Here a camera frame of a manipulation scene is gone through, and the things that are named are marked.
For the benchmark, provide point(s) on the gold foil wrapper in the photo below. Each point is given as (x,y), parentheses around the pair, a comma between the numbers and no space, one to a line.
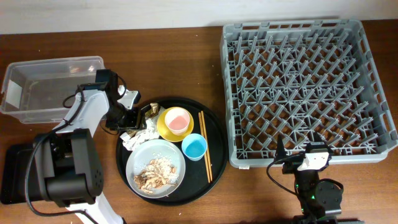
(150,110)

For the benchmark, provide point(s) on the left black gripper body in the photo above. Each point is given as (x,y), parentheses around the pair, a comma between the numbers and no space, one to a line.
(120,118)

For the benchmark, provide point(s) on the wooden chopstick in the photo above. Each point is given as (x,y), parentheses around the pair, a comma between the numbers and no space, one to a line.
(207,153)
(205,148)

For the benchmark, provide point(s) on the white napkin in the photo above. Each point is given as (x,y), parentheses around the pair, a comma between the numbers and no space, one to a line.
(131,140)

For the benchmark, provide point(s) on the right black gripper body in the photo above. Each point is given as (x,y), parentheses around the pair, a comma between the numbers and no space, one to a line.
(291,167)

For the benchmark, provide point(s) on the left wooden chopstick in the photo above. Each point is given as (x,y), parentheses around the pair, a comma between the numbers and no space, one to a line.
(205,148)

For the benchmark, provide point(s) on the blue cup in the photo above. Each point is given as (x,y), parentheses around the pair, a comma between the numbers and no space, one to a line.
(193,146)

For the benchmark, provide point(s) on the food scraps on plate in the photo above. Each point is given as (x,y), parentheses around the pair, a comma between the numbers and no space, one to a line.
(158,173)

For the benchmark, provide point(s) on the right wooden chopstick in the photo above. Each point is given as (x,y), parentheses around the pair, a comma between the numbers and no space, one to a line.
(207,153)

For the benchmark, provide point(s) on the grey dishwasher rack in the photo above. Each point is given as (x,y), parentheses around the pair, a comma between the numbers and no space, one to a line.
(298,80)

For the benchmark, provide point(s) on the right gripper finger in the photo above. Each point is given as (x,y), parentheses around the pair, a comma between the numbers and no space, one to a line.
(317,139)
(280,152)

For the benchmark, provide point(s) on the pink cup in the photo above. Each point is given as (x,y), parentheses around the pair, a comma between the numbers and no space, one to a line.
(177,120)

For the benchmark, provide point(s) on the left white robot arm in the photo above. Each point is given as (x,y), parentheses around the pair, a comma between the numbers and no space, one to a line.
(69,171)

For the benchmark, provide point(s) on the round black tray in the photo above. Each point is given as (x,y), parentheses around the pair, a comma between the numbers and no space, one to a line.
(194,184)

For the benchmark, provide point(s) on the black rectangular bin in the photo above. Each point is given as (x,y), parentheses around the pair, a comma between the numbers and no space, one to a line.
(12,188)

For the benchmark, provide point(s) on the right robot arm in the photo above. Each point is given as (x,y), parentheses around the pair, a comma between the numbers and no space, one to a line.
(320,199)

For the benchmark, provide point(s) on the grey plate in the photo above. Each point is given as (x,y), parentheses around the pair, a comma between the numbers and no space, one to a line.
(144,154)

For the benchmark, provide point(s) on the clear plastic bin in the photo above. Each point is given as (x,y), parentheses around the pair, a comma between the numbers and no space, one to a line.
(33,91)

